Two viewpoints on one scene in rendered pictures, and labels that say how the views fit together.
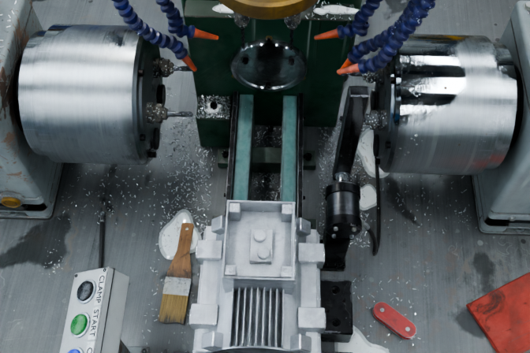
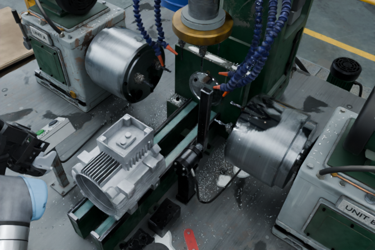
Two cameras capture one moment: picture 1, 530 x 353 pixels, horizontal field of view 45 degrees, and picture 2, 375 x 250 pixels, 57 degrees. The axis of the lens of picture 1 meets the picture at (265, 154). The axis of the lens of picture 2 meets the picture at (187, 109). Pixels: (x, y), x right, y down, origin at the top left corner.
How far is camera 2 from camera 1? 47 cm
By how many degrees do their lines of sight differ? 23
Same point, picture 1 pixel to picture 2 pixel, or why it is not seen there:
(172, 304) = not seen: hidden behind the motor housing
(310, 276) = (142, 171)
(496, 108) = (286, 145)
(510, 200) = (286, 214)
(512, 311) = not seen: outside the picture
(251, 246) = (121, 136)
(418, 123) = (243, 133)
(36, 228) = (78, 113)
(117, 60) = (132, 45)
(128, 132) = (119, 76)
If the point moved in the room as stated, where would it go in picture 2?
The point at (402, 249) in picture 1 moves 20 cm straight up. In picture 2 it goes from (222, 214) to (230, 182)
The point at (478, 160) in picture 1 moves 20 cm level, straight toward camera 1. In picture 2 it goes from (268, 172) to (203, 195)
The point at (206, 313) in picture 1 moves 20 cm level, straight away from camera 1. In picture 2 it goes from (86, 157) to (116, 109)
